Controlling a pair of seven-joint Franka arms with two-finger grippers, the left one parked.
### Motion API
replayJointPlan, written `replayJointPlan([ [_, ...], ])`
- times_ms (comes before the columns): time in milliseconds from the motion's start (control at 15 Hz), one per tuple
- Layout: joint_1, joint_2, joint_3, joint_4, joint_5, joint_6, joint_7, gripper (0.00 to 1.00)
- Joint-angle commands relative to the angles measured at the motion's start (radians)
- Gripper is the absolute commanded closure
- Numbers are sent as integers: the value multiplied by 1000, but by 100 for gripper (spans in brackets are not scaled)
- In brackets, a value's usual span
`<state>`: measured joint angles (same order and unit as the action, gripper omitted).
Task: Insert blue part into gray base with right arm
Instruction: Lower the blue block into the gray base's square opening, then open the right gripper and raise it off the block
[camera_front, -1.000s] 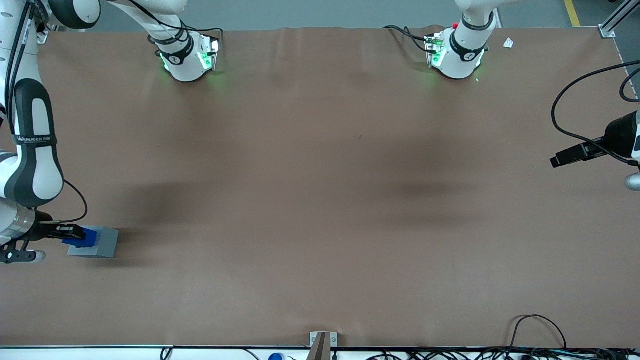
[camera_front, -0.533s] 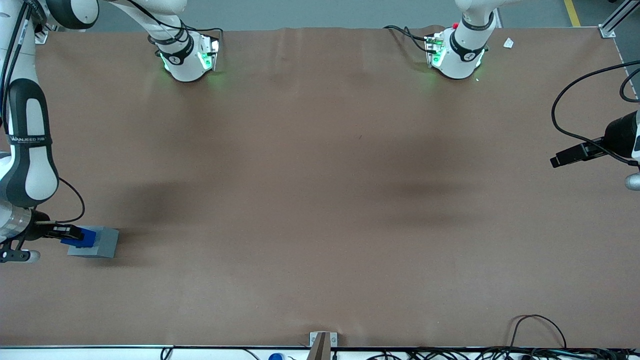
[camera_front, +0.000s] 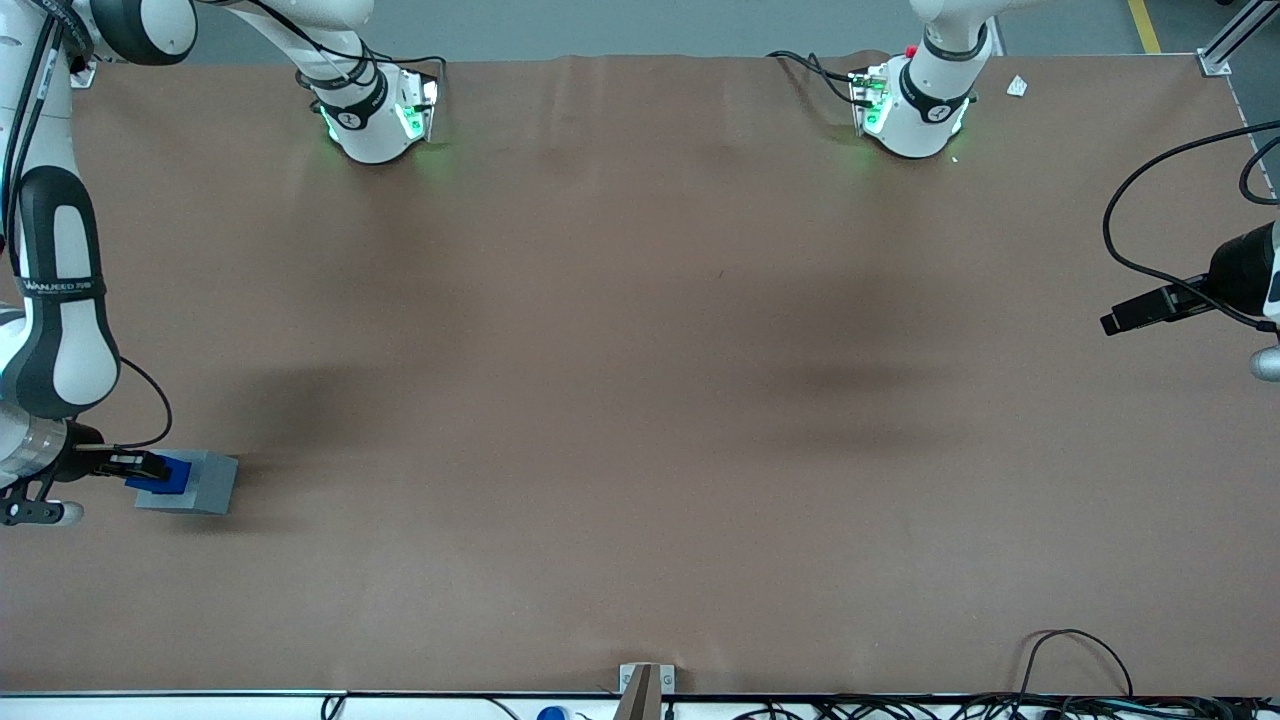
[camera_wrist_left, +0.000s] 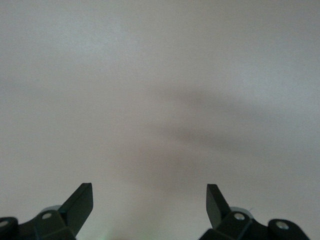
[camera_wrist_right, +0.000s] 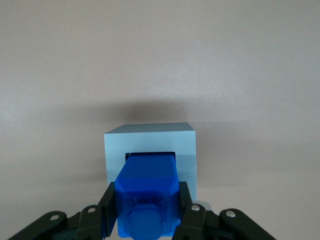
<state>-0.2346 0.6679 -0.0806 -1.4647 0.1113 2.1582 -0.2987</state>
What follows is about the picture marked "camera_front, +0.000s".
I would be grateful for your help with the small white paper scrap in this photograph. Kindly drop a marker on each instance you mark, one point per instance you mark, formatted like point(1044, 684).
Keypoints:
point(1017, 87)

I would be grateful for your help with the small blue round object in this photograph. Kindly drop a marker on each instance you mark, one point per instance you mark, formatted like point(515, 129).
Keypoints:
point(551, 713)

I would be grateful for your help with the gray square base block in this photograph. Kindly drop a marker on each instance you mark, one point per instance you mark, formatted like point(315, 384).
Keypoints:
point(205, 485)

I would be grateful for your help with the aluminium frame profile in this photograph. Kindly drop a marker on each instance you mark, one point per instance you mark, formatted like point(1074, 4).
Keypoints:
point(1235, 35)

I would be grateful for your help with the metal corner bracket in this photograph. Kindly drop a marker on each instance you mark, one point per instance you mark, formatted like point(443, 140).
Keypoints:
point(82, 72)

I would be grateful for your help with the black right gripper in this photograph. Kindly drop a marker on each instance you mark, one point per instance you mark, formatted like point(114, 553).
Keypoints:
point(77, 465)

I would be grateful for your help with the small blue square part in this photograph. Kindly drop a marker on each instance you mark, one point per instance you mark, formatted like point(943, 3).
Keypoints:
point(176, 478)

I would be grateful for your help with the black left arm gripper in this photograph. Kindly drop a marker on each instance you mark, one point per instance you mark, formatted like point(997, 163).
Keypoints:
point(1237, 272)

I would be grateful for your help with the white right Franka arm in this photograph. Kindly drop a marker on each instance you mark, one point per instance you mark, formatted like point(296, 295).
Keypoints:
point(60, 300)

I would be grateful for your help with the metal table edge bracket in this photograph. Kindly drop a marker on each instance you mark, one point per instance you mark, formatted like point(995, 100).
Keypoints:
point(647, 682)

